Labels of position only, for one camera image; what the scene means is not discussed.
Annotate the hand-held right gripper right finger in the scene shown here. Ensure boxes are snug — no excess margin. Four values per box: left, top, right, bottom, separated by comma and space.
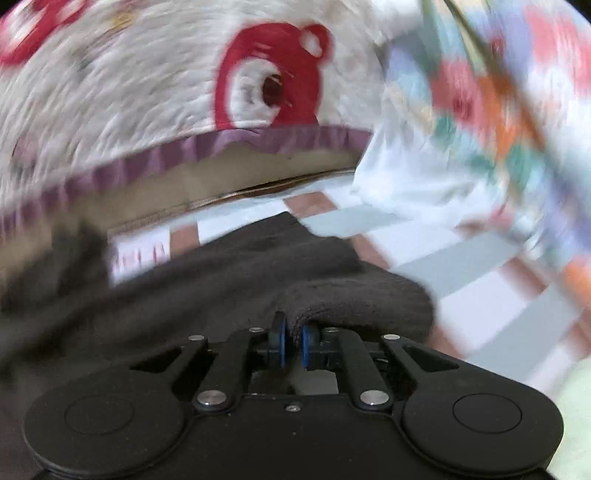
300, 322, 463, 411

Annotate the colourful floral quilt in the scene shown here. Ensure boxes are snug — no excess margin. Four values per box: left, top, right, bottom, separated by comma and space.
351, 0, 591, 296

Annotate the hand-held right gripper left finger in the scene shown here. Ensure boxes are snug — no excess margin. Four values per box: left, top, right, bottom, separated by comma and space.
129, 311, 291, 411

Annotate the white quilted bear-print bedspread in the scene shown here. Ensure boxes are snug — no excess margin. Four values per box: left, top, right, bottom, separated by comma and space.
0, 0, 393, 237

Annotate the dark brown knitted sweater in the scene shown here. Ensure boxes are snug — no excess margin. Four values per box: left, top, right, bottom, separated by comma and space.
0, 211, 437, 480

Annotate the beige bed frame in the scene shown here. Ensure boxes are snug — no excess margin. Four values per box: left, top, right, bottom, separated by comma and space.
0, 141, 366, 287

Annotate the light green cloth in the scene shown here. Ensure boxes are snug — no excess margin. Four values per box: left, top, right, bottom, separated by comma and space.
551, 364, 591, 480

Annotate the checked floor mat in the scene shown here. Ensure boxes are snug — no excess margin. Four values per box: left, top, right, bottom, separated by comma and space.
108, 185, 591, 398

